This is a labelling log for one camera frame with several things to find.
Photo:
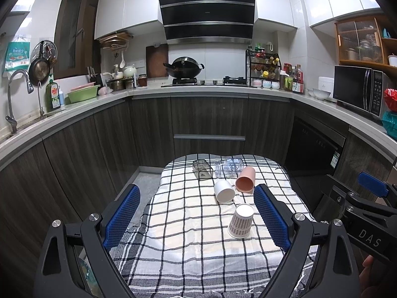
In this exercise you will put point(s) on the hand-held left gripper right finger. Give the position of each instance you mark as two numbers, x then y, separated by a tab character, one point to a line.
273	220

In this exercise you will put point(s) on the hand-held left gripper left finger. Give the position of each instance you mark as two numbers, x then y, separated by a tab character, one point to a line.
121	219

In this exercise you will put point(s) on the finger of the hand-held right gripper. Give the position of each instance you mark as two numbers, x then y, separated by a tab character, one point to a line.
336	194
372	184

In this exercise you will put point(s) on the white cup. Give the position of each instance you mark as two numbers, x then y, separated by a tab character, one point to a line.
224	192

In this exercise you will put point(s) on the patterned paper cup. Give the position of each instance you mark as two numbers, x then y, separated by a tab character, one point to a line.
241	222

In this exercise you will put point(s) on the pink cup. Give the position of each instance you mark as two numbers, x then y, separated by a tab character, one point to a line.
245	180

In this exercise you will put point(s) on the clear printed plastic cup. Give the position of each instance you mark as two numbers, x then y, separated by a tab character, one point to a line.
229	168

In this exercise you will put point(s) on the dark glass cup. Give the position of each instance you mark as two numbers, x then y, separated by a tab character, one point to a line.
202	170

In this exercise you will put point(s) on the person's right hand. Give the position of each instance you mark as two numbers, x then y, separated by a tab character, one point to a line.
368	274

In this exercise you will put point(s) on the black dishwasher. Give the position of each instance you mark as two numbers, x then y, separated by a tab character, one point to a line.
313	149

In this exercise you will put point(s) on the teal bag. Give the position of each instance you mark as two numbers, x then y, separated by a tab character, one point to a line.
390	123

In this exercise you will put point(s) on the checked tablecloth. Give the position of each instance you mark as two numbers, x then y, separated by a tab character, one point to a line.
186	239

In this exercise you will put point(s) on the red bag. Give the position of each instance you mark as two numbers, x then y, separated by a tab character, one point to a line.
391	99

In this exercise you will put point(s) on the dark wood drawer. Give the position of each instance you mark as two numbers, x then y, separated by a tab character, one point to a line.
209	147

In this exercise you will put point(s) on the black microwave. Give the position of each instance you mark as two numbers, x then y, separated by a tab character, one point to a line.
353	88

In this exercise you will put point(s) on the white bowl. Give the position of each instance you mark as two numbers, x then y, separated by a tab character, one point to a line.
322	93
310	92

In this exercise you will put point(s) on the white rice cooker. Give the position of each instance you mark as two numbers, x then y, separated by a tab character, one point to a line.
325	84

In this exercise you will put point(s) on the group of sauce bottles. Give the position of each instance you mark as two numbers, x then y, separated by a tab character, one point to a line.
293	79

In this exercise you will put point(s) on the white mug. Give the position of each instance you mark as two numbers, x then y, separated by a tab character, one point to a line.
393	60

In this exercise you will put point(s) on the green basin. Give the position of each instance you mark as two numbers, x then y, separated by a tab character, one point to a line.
81	93

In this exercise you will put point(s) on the small blue bottle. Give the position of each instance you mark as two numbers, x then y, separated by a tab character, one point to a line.
62	98

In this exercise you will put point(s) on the metal pot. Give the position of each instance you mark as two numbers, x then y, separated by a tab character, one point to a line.
119	84

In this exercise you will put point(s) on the glass jar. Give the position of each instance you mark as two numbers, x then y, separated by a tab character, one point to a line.
142	80

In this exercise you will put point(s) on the green dish soap bottle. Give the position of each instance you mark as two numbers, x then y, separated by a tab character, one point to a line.
52	94

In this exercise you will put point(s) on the knife block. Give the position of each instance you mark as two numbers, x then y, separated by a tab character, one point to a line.
96	79

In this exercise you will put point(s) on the wooden glass door cabinet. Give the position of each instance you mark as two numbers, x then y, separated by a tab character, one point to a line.
359	42

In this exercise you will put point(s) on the black spice rack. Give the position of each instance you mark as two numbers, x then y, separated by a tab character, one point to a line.
263	68

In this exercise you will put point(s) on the white teapot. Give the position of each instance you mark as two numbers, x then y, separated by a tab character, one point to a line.
130	72

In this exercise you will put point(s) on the gas stove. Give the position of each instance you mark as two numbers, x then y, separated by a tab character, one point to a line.
204	82

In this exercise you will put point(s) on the white ladle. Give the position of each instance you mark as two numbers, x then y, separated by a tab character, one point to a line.
122	62

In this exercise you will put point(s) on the metal faucet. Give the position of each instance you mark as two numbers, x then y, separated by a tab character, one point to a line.
17	99

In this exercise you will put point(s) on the dark wooden cutting board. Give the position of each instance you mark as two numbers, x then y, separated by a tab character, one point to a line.
156	60

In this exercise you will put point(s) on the black wok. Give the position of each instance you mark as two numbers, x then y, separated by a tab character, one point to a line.
183	66

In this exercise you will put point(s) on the hanging frying pan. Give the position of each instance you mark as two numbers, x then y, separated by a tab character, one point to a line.
39	70

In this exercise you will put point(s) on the wooden boards on rack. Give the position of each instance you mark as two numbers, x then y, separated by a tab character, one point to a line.
115	38

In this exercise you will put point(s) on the hanging metal steamer plate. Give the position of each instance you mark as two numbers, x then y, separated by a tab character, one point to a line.
46	48

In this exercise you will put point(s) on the brown framed window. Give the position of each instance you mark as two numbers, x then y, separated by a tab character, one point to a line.
74	34

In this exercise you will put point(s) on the hanging plastic bag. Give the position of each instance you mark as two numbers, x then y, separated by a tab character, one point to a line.
17	56

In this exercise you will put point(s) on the black range hood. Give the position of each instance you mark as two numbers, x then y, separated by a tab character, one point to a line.
206	15

